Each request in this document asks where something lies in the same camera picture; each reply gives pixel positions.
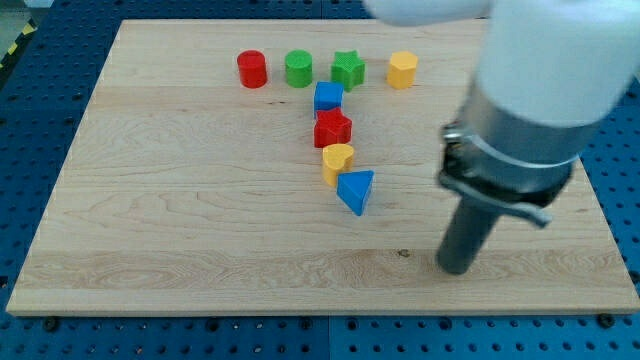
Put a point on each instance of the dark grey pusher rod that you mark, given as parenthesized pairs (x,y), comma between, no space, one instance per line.
(468,229)

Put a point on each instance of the green star block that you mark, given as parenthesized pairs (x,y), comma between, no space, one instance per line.
(348,69)

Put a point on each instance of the green cylinder block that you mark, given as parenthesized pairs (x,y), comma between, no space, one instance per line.
(298,68)

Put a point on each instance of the yellow heart block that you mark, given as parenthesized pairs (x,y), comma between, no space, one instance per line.
(336,159)

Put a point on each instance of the red star block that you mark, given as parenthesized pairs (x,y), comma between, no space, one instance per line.
(332,127)

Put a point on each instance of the wooden board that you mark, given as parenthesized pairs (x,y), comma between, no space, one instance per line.
(185,193)

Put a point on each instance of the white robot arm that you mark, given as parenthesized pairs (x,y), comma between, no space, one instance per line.
(549,72)

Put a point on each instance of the blue triangle block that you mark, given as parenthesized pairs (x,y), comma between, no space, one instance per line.
(354,189)

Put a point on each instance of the yellow hexagon block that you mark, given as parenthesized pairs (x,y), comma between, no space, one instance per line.
(402,69)

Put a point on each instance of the blue cube block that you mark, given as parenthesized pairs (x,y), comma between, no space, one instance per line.
(327,96)

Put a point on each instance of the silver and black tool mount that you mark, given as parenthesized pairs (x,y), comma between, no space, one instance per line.
(507,164)

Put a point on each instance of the red cylinder block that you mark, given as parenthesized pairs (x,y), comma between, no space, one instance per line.
(252,69)

